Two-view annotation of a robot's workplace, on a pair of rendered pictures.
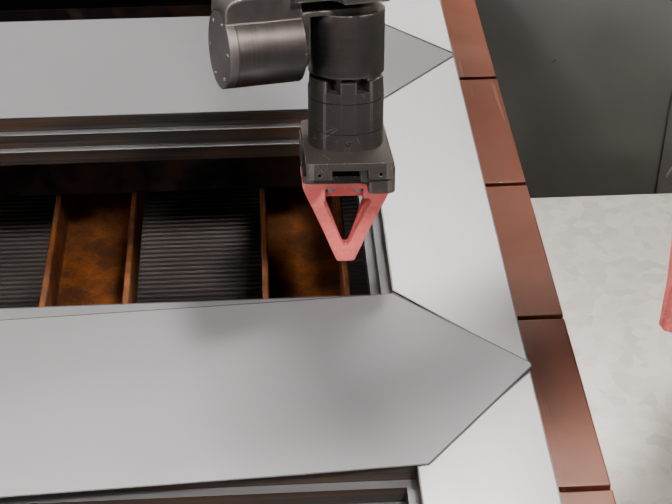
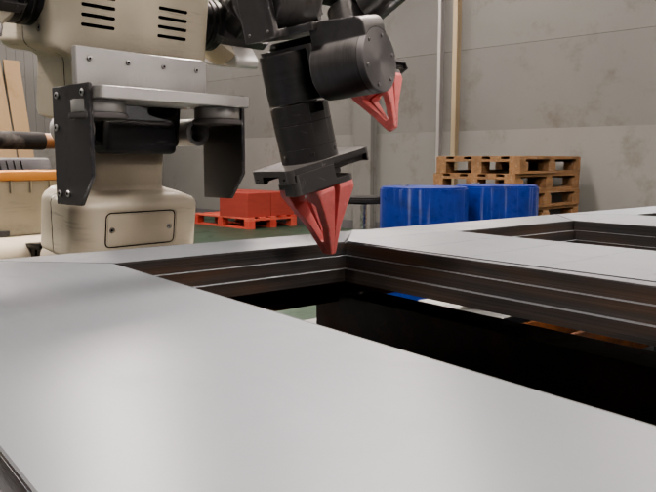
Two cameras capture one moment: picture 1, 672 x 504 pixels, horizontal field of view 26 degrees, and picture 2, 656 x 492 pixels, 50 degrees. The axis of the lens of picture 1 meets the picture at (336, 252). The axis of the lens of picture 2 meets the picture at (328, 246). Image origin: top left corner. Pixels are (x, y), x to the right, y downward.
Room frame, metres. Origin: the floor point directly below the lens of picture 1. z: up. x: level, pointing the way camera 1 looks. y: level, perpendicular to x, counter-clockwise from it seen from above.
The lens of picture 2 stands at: (1.32, 0.58, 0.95)
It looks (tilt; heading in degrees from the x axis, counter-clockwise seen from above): 7 degrees down; 235
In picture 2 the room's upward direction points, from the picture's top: straight up
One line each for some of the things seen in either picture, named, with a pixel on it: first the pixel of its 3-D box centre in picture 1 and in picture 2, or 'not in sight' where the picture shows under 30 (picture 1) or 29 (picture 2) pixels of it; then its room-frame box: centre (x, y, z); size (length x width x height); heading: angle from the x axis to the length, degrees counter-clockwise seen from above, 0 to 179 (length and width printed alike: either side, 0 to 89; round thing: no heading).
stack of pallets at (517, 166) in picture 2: not in sight; (506, 204); (-4.34, -4.28, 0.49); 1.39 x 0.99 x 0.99; 11
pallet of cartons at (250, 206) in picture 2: not in sight; (244, 207); (-3.63, -8.64, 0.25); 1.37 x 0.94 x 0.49; 102
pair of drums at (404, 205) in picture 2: not in sight; (460, 248); (-1.83, -2.48, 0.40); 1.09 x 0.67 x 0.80; 8
